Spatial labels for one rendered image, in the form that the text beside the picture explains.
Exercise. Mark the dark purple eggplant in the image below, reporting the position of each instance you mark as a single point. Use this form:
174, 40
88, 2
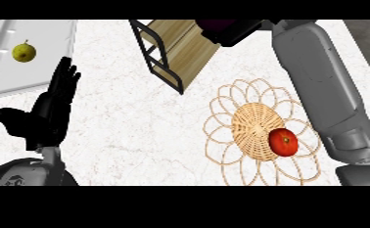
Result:
211, 23

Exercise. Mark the white tray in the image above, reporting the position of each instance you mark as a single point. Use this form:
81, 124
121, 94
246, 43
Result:
38, 46

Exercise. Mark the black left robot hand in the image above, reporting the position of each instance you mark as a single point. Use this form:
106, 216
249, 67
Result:
50, 114

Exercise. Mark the wicker flower-shaped placemat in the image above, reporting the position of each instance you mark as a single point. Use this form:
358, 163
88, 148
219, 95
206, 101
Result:
258, 130

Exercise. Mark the dark grey appliance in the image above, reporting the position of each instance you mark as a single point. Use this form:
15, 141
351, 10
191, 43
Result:
359, 36

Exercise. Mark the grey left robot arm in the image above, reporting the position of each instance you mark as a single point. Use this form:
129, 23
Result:
34, 171

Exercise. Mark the yellow-green pear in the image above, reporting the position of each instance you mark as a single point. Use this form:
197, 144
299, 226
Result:
23, 52

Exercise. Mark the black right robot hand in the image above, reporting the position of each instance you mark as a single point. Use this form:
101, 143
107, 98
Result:
236, 33

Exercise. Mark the black-framed wooden tiered shelf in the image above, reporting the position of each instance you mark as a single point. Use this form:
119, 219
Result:
184, 51

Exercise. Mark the red tomato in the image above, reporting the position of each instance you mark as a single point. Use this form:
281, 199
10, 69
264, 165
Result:
283, 142

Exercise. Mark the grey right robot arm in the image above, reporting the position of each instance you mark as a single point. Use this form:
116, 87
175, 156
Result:
317, 82

